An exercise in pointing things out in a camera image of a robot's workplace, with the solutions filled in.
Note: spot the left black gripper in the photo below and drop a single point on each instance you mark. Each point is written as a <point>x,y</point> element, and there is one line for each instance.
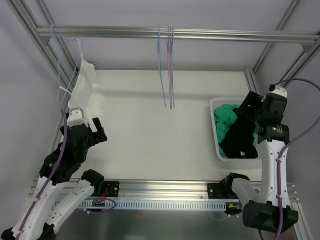
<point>93,136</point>

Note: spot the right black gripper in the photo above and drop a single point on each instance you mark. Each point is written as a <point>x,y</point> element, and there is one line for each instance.
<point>249,110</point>

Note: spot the green tank top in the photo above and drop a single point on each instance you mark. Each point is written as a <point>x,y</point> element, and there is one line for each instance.
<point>225,115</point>

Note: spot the black tank top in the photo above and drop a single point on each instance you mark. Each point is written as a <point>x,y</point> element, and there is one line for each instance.
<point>238,142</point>

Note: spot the pink hanger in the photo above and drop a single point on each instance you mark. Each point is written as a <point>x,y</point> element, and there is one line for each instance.
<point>170,65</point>

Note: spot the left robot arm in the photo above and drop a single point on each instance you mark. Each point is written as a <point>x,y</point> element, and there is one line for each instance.
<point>43,219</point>

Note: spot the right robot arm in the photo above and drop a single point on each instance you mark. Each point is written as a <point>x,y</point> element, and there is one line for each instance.
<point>269,208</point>

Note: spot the white tank top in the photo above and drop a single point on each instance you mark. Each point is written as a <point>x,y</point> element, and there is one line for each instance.
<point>87,93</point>

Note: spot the white plastic basket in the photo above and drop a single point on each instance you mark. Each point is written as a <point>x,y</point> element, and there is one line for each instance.
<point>213,105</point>

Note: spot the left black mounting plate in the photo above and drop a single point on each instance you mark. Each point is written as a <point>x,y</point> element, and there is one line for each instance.
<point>110,189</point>

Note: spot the black mounting plate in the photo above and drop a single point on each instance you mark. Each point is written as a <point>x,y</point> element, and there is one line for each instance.
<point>110,189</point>
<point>215,190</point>

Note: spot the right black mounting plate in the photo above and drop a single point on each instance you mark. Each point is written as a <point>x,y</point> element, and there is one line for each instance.
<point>215,190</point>

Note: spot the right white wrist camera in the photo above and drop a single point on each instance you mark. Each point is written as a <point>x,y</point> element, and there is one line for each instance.
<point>277,92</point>

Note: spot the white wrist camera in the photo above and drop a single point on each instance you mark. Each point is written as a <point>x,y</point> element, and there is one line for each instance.
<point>76,118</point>
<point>277,92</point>

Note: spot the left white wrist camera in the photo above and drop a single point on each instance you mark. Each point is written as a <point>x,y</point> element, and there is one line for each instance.
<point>76,118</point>

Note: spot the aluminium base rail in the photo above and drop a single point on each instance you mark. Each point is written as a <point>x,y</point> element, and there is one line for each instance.
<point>176,190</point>

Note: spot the aluminium hanging rail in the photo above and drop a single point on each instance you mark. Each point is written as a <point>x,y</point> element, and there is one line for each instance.
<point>131,32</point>

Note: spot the slotted cable duct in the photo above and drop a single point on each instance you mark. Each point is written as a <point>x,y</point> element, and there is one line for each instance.
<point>135,204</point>

